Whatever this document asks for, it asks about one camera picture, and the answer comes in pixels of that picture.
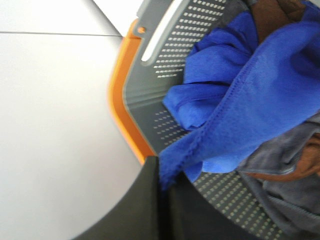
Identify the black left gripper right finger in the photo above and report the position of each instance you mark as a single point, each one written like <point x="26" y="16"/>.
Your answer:
<point x="192" y="217"/>

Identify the brown microfibre towel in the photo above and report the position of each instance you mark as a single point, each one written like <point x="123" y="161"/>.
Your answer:
<point x="270" y="15"/>

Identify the grey perforated plastic basket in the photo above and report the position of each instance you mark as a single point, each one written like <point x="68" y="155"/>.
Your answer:
<point x="150" y="79"/>

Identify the grey microfibre towel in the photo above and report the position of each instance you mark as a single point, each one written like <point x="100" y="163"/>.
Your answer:
<point x="284" y="175"/>

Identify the orange basket handle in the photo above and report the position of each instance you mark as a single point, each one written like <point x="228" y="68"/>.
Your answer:
<point x="116" y="96"/>

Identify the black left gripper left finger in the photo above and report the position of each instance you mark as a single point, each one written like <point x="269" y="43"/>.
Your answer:
<point x="135" y="216"/>

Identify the blue microfibre towel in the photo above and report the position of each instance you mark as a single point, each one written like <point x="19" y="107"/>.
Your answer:
<point x="277" y="89"/>

